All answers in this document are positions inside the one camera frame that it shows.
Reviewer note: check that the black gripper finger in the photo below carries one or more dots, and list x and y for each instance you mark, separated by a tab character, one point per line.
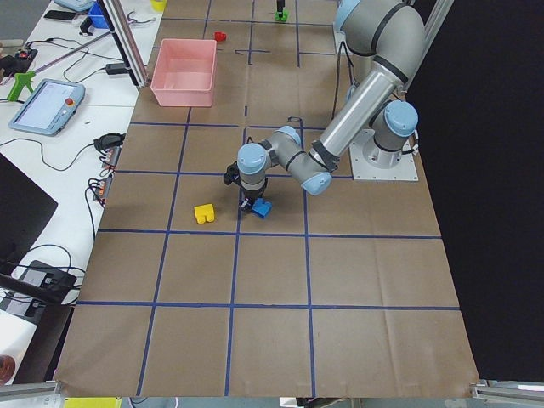
280	6

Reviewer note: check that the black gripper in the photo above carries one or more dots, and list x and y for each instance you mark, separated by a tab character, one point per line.
251	195

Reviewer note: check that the green toy block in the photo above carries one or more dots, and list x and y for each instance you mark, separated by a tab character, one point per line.
281	16

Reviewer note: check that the blue toy block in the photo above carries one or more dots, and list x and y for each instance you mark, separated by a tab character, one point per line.
262	209

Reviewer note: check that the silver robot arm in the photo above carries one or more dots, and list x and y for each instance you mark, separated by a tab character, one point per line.
392	34

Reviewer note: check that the pink plastic box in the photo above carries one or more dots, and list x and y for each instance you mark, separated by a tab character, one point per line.
184	73

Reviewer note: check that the black hub box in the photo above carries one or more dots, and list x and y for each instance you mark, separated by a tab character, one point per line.
54	281

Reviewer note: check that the yellow toy block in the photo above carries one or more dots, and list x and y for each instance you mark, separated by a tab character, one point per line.
204	213

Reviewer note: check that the red toy block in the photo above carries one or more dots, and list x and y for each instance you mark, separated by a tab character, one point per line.
219	36

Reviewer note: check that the black power adapter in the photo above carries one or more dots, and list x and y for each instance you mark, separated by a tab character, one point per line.
116	69

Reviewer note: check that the blue plastic bin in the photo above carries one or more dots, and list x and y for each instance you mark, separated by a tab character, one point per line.
95	14

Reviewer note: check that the black smartphone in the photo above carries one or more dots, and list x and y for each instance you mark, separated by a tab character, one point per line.
59	15

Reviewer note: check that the teach pendant tablet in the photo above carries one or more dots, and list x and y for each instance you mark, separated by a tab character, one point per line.
49	107

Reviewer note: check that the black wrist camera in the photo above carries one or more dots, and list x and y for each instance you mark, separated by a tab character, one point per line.
232	175

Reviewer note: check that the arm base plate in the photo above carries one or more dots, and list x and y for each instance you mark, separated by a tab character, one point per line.
370	163
340	42

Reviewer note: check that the aluminium frame post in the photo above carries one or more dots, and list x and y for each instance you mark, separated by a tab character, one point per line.
119	28

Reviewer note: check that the green handled reach grabber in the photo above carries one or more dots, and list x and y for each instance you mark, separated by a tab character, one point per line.
21	81

